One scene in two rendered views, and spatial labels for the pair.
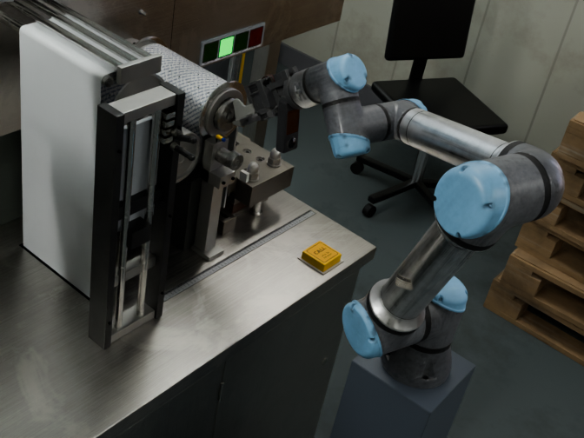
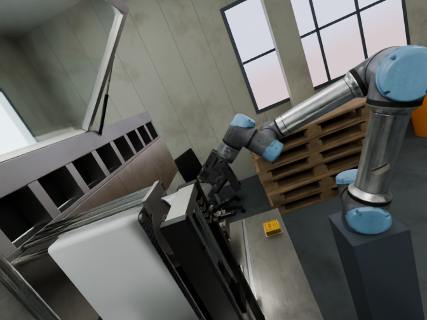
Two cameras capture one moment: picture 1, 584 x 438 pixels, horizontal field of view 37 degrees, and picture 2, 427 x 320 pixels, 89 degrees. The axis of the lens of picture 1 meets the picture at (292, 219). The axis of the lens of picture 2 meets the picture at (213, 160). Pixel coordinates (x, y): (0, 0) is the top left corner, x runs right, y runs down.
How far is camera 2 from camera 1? 1.13 m
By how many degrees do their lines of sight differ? 27
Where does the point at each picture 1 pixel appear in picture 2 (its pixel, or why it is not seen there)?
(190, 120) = not seen: hidden behind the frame
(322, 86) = (240, 135)
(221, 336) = (305, 303)
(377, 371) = (366, 239)
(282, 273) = (272, 247)
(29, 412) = not seen: outside the picture
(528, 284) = (281, 198)
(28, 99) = (91, 292)
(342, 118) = (263, 139)
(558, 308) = (293, 197)
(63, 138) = (136, 291)
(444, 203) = (399, 87)
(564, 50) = not seen: hidden behind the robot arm
